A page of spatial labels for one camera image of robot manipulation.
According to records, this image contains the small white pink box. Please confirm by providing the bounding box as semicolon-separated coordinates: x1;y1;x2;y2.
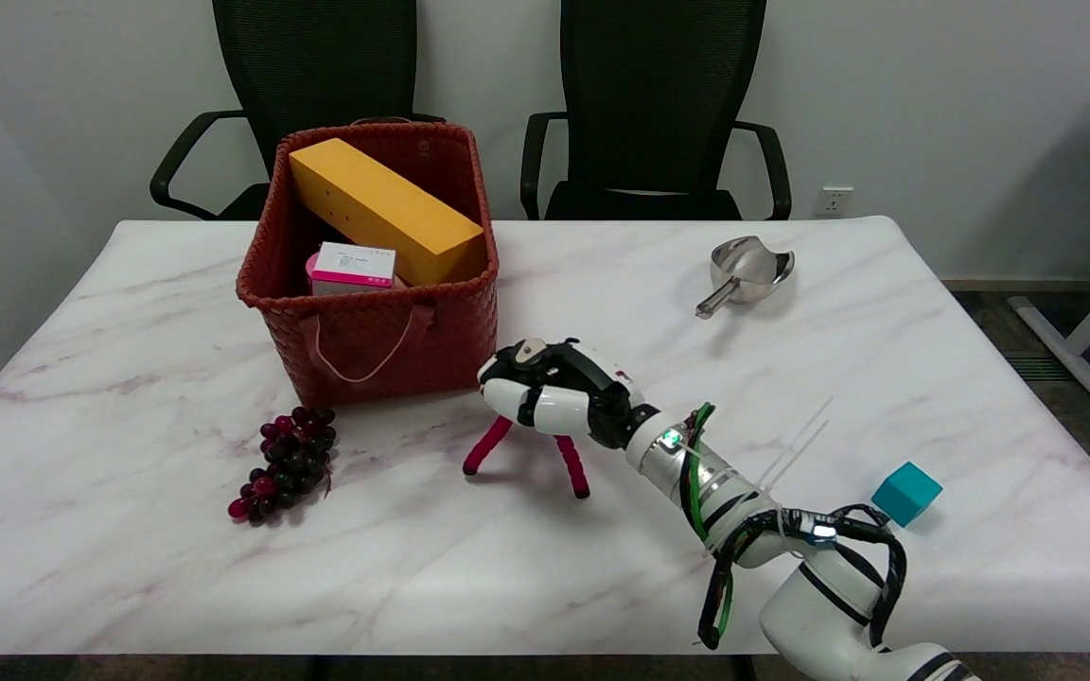
309;241;396;298

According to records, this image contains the white desk frame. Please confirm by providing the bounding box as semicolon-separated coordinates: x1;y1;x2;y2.
1009;93;1090;427

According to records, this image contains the pink flexible tripod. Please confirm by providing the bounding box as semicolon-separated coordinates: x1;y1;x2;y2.
462;337;592;499

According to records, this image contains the red woven basket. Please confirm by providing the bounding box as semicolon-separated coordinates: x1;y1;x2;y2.
236;120;501;410

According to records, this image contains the black green robot cable loop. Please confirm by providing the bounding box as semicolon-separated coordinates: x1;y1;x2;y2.
679;402;909;652

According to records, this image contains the dark purple grape bunch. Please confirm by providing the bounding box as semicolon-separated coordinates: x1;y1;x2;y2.
227;406;338;527

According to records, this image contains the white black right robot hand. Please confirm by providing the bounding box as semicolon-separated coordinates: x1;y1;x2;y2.
478;337;659;450

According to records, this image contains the black mesh office chair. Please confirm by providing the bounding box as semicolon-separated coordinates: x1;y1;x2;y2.
519;0;793;222
149;0;448;222

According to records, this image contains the teal cube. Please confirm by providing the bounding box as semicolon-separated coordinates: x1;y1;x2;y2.
871;462;943;528

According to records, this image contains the long yellow cardboard box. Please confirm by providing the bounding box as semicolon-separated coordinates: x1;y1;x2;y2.
289;138;487;288

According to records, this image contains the silver metal scoop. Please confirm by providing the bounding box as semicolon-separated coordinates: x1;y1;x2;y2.
694;236;796;321

